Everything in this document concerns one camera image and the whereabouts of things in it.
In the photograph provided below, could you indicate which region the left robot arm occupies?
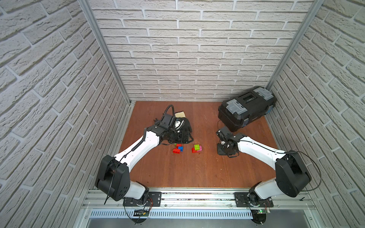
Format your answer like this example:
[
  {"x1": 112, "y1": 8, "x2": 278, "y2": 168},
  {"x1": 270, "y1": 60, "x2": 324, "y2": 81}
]
[{"x1": 95, "y1": 114, "x2": 194, "y2": 205}]

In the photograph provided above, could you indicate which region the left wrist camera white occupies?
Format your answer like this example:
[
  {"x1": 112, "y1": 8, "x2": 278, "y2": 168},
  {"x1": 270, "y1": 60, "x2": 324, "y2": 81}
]
[{"x1": 174, "y1": 119, "x2": 185, "y2": 131}]

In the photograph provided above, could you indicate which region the green lego brick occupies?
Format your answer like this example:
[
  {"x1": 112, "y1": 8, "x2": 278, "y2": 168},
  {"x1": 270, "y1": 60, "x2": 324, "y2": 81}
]
[{"x1": 194, "y1": 144, "x2": 200, "y2": 151}]

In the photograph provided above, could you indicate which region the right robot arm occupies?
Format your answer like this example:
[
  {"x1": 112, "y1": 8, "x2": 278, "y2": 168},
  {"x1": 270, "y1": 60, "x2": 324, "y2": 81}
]
[{"x1": 216, "y1": 127, "x2": 312, "y2": 205}]

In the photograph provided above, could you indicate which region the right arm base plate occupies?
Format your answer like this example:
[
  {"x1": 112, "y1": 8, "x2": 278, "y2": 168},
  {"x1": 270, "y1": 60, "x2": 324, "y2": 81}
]
[{"x1": 234, "y1": 192, "x2": 274, "y2": 208}]

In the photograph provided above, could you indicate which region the black plastic toolbox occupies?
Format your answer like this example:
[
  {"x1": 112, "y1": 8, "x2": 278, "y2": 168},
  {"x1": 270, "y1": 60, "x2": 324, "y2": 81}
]
[{"x1": 218, "y1": 86, "x2": 277, "y2": 132}]

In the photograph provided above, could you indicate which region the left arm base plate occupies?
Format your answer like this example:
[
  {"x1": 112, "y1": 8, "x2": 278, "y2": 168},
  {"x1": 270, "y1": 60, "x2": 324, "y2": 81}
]
[{"x1": 123, "y1": 192, "x2": 162, "y2": 208}]

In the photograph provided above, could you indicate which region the black work glove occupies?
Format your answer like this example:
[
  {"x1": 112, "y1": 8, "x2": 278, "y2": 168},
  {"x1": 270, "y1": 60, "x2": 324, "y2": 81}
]
[{"x1": 175, "y1": 118, "x2": 193, "y2": 144}]

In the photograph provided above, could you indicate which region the aluminium rail frame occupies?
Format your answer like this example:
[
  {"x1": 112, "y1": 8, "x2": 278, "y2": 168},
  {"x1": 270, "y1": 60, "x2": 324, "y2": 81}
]
[{"x1": 73, "y1": 187, "x2": 323, "y2": 228}]

